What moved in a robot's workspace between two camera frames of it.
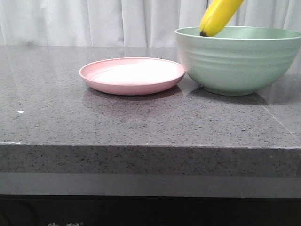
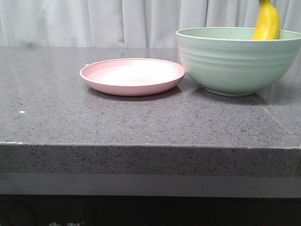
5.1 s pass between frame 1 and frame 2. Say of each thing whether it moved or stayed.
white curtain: stayed
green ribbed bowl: stayed
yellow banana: moved
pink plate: stayed
